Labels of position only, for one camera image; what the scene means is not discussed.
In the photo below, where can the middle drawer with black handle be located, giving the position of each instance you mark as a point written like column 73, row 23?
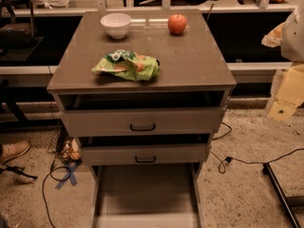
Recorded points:
column 145, row 154

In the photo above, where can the red apple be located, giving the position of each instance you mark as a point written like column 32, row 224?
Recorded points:
column 177, row 23

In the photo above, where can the snack bags on floor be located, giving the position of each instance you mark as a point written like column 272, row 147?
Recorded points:
column 70, row 151

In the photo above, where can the grey drawer cabinet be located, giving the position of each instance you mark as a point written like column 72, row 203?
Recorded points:
column 193, row 74

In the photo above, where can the black chair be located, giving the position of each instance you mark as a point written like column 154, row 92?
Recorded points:
column 17, row 40

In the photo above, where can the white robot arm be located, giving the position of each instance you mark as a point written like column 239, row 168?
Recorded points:
column 289, row 36

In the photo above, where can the black metal stand base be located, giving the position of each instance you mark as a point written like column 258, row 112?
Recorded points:
column 288, row 203

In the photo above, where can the top drawer with black handle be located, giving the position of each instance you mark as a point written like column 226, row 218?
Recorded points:
column 127, row 122

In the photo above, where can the white ceramic bowl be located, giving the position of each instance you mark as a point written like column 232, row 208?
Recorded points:
column 116, row 25

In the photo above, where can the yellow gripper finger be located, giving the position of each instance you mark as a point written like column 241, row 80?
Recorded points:
column 287, row 93

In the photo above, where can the drawer with black handle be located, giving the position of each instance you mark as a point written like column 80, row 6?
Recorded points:
column 145, row 154
column 127, row 122

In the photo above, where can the open bottom drawer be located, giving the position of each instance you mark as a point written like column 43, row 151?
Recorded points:
column 147, row 196

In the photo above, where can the green rice chip bag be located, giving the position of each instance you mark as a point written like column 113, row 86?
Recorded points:
column 128, row 65

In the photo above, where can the tan shoe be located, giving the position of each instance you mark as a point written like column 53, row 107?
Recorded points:
column 9, row 151

